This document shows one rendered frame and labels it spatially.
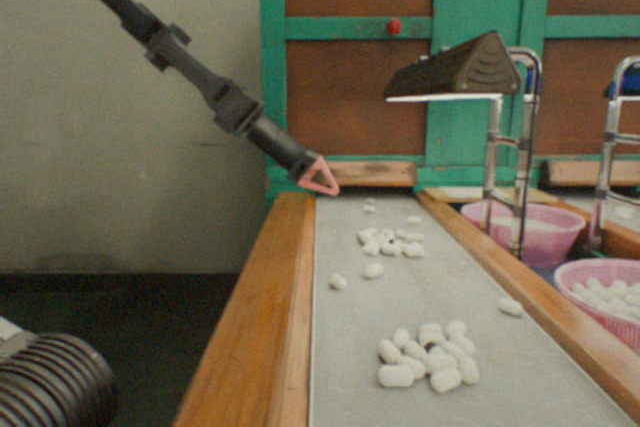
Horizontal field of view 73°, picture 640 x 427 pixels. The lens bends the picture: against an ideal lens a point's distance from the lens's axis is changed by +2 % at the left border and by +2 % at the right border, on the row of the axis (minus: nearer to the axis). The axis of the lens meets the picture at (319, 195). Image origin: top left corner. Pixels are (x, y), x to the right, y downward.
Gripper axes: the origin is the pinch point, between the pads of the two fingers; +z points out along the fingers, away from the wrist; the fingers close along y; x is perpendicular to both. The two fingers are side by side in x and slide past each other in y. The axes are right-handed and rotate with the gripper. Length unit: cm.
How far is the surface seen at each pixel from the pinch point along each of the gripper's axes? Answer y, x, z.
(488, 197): 6.8, -18.4, 26.5
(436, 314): -26.0, 0.9, 19.2
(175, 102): 141, 36, -74
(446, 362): -40.3, 1.2, 16.3
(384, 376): -42.6, 5.8, 11.2
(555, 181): 44, -37, 53
